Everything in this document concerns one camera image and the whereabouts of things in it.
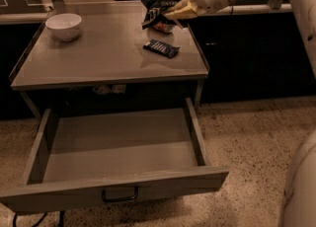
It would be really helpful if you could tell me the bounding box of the blue kettle chip bag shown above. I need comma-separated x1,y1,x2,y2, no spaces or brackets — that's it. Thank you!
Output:
140,0,180,29

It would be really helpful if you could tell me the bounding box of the open grey top drawer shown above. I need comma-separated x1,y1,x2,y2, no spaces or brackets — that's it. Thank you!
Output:
0,100,229,214

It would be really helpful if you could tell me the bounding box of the red soda can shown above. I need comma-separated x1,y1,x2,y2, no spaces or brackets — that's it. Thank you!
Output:
153,21,175,35

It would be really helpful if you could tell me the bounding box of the dark blue candy bar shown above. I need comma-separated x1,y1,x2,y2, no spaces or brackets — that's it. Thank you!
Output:
143,39,180,58

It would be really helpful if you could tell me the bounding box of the grey cabinet table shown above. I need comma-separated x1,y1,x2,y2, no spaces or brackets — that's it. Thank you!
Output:
8,0,210,121

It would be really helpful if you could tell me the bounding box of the white ceramic bowl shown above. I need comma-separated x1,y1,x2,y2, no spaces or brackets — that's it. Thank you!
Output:
45,13,82,41

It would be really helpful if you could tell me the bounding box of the grey counter rail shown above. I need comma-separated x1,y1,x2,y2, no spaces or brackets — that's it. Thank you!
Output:
0,1,292,25

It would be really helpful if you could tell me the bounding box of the black drawer handle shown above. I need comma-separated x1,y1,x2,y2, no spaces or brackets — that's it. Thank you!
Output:
102,187,138,203

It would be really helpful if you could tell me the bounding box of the black floor cable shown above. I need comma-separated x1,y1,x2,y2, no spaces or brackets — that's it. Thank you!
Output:
11,210,66,227

